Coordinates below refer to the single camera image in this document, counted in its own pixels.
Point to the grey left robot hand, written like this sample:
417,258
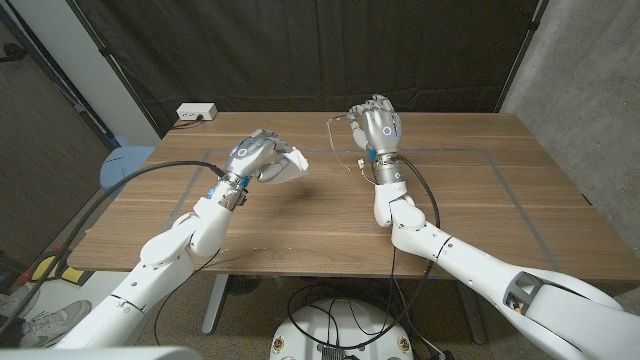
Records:
250,152

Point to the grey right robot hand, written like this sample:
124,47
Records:
382,130

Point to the white tissue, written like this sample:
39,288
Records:
295,162

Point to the clear frame glasses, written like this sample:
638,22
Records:
331,137

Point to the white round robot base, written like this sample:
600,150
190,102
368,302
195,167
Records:
300,335

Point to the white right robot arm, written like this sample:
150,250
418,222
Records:
475,265

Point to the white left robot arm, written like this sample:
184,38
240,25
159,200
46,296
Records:
165,250

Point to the white power strip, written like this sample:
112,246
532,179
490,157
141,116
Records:
195,111

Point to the grey tape outline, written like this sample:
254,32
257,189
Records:
450,148

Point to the black backdrop curtain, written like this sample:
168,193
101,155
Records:
300,50

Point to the blue round stool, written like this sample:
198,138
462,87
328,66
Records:
122,167

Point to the grey table leg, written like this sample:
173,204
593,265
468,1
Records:
475,325
216,300

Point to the black backdrop stand pole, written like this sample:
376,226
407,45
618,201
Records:
522,52
107,55

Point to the yellow and black floor object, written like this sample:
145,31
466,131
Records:
47,270

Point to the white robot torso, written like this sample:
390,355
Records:
100,354

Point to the grey sneaker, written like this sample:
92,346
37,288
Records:
20,300
55,322

